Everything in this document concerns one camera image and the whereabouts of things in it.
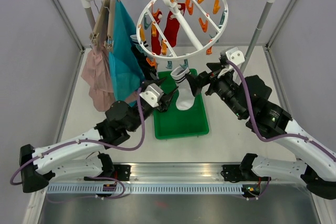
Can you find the orange clothes peg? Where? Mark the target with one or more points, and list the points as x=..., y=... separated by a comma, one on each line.
x=154, y=32
x=157, y=16

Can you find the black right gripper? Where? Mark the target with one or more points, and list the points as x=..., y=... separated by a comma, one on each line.
x=216, y=67

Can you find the white sock with black stripes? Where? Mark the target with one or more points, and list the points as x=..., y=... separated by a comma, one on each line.
x=136, y=42

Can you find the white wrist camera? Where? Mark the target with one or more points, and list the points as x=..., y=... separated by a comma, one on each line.
x=152, y=95
x=234, y=55

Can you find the red christmas sock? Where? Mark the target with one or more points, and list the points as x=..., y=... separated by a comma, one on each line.
x=171, y=29
x=156, y=46

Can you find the orange peg on crossbar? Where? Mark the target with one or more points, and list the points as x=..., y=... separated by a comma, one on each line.
x=203, y=24

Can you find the white slotted cable duct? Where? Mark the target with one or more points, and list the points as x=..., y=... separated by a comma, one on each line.
x=171, y=189

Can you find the aluminium mounting rail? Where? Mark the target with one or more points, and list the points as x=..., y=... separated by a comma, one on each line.
x=178, y=171

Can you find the teal hanging garment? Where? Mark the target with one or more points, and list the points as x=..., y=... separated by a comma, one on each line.
x=126, y=74

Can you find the teal clothes peg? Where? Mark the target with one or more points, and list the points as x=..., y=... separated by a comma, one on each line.
x=185, y=64

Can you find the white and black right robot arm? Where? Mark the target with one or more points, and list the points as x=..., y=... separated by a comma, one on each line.
x=247, y=97

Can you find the pink hanging garment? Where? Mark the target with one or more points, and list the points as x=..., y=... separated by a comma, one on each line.
x=96, y=74

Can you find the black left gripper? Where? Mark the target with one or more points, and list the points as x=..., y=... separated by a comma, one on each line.
x=166, y=99

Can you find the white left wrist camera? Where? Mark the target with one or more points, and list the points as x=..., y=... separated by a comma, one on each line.
x=152, y=95

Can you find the white round clip hanger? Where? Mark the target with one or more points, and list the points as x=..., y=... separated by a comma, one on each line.
x=178, y=8

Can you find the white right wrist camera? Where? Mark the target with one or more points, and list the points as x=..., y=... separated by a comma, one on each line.
x=234, y=55

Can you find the black sock with blue pattern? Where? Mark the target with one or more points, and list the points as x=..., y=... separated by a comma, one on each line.
x=150, y=73

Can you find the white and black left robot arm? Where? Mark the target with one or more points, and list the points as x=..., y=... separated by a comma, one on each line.
x=82, y=156

